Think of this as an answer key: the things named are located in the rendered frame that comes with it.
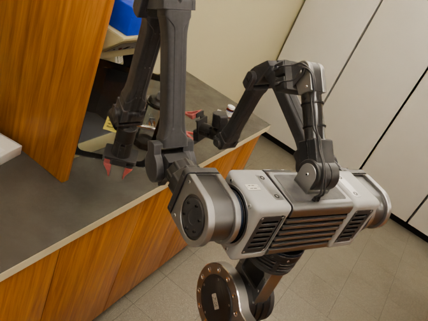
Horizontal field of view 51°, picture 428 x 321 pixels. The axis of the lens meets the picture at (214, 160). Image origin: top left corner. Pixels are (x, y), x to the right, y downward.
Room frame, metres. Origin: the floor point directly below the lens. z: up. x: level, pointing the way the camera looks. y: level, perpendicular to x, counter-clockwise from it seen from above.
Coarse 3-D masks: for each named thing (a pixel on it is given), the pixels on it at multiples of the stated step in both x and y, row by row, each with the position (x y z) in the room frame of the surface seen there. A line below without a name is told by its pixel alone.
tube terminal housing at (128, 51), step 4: (132, 48) 1.57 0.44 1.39; (104, 52) 1.43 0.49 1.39; (108, 52) 1.45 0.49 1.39; (112, 52) 1.47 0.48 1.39; (116, 52) 1.49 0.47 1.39; (120, 52) 1.51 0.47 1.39; (124, 52) 1.53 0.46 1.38; (128, 52) 1.55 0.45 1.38; (132, 52) 1.58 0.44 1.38; (104, 56) 1.44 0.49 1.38; (108, 56) 1.46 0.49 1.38; (112, 56) 1.48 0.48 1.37; (116, 56) 1.50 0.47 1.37; (76, 156) 1.43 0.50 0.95
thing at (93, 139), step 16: (112, 64) 1.39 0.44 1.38; (96, 80) 1.38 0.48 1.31; (112, 80) 1.40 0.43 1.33; (96, 96) 1.38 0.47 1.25; (112, 96) 1.40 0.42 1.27; (96, 112) 1.39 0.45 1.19; (96, 128) 1.39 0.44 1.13; (80, 144) 1.38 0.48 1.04; (96, 144) 1.40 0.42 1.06; (144, 144) 1.47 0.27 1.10; (144, 160) 1.48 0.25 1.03
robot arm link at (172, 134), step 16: (160, 0) 0.94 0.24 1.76; (176, 0) 0.95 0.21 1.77; (192, 0) 0.98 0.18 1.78; (160, 16) 0.95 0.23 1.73; (176, 16) 0.95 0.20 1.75; (160, 32) 0.96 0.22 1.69; (176, 32) 0.94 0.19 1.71; (160, 48) 0.96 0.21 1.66; (176, 48) 0.94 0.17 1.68; (160, 64) 0.95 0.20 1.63; (176, 64) 0.93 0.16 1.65; (160, 80) 0.94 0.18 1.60; (176, 80) 0.93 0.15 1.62; (160, 96) 0.94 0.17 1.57; (176, 96) 0.92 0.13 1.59; (160, 112) 0.93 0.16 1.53; (176, 112) 0.91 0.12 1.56; (160, 128) 0.91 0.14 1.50; (176, 128) 0.91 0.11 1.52; (160, 144) 0.88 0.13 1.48; (176, 144) 0.90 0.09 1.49; (192, 144) 0.93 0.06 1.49; (160, 160) 0.86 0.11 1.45; (192, 160) 0.91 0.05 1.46; (160, 176) 0.85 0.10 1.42
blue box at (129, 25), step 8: (120, 0) 1.37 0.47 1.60; (128, 0) 1.41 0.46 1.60; (120, 8) 1.37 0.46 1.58; (128, 8) 1.36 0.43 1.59; (112, 16) 1.38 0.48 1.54; (120, 16) 1.37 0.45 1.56; (128, 16) 1.36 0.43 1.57; (112, 24) 1.37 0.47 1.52; (120, 24) 1.36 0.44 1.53; (128, 24) 1.35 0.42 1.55; (136, 24) 1.38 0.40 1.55; (128, 32) 1.35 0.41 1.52; (136, 32) 1.39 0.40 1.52
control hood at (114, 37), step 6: (108, 30) 1.34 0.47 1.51; (114, 30) 1.35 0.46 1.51; (108, 36) 1.34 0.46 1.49; (114, 36) 1.33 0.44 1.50; (120, 36) 1.33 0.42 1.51; (126, 36) 1.35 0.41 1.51; (132, 36) 1.37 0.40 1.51; (108, 42) 1.34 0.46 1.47; (114, 42) 1.33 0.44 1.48; (120, 42) 1.33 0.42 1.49; (126, 42) 1.37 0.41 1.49; (132, 42) 1.41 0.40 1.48; (108, 48) 1.36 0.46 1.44
